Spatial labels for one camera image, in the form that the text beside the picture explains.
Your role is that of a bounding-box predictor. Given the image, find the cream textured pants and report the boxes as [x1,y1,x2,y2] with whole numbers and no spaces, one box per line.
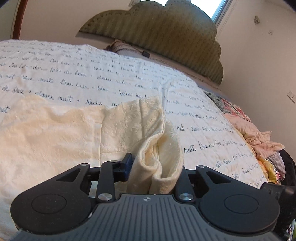
[1,95,184,240]

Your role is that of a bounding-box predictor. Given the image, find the pile of colourful clothes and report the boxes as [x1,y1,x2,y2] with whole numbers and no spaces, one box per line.
[204,90,296,237]

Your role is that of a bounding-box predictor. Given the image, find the white script-print bedspread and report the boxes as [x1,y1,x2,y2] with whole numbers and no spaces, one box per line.
[1,40,267,188]

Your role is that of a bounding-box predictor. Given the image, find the black small device on bed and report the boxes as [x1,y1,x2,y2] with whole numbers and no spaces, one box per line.
[142,51,150,58]

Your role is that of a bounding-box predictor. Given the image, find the striped pillow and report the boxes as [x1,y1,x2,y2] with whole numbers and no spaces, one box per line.
[104,39,144,58]

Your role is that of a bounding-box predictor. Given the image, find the olive green upholstered headboard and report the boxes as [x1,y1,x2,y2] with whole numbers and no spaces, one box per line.
[79,1,224,85]

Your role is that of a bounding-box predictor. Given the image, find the bright window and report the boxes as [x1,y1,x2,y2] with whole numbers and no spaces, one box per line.
[150,0,234,24]

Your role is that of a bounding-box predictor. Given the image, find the white wall switch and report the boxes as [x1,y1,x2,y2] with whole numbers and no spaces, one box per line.
[287,91,296,103]

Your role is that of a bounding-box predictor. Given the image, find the small wall hook fixture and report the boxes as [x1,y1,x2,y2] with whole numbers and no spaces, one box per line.
[253,16,260,25]

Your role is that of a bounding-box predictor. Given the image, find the brown wooden door frame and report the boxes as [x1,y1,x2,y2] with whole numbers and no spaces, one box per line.
[11,0,28,40]

